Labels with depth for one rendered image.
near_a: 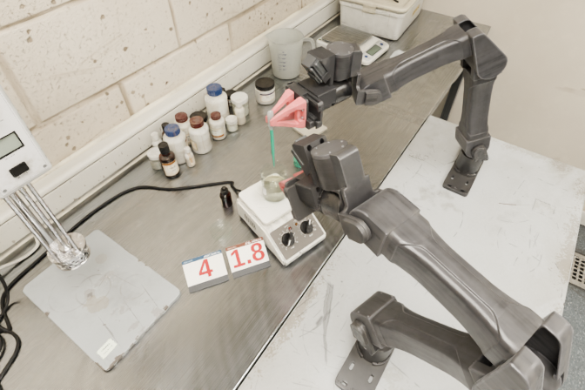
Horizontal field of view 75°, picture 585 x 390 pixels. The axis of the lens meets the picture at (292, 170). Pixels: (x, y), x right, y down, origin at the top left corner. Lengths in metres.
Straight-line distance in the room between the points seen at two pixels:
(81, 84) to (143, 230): 0.39
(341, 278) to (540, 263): 0.47
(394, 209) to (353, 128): 0.76
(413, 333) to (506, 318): 0.18
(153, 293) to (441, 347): 0.60
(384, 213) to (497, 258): 0.56
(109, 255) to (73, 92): 0.40
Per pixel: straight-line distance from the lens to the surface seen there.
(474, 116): 1.03
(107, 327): 0.93
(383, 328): 0.69
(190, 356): 0.86
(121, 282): 0.97
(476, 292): 0.50
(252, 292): 0.89
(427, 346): 0.63
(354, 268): 0.93
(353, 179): 0.54
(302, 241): 0.91
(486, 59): 0.91
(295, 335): 0.85
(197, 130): 1.14
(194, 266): 0.91
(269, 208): 0.91
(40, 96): 1.05
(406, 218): 0.52
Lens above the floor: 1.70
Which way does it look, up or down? 46 degrees down
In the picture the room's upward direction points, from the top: straight up
